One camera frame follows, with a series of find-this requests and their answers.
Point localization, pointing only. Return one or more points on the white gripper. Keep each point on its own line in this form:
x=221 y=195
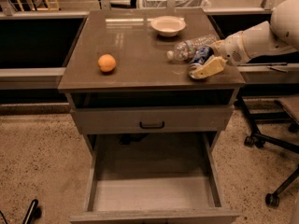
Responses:
x=233 y=49

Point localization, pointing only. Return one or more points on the blue pepsi can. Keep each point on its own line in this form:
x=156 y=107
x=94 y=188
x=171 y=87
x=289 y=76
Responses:
x=199 y=58

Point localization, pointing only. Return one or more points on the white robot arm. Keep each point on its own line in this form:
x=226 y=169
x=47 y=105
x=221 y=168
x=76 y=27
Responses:
x=278 y=36

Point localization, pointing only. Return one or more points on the closed grey top drawer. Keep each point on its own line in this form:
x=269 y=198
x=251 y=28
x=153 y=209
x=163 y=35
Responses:
x=176 y=119

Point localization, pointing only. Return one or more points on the grey drawer cabinet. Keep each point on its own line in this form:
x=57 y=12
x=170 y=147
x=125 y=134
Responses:
x=143 y=77

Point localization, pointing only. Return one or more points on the open grey middle drawer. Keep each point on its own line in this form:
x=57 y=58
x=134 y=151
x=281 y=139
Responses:
x=165 y=178

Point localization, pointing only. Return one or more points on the clear plastic water bottle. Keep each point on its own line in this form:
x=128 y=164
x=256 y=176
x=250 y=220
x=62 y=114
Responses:
x=186 y=49

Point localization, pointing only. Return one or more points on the white paper bowl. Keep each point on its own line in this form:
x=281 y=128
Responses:
x=168 y=26

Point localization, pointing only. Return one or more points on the black office chair base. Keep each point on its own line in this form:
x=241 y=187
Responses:
x=290 y=112

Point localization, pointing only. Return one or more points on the orange fruit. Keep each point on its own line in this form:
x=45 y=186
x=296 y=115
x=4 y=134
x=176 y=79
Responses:
x=106 y=63

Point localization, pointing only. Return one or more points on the black chair leg bottom left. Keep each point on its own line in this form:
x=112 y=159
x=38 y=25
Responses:
x=33 y=212

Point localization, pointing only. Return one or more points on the wire mesh basket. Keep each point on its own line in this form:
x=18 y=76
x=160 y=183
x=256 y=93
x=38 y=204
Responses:
x=146 y=4

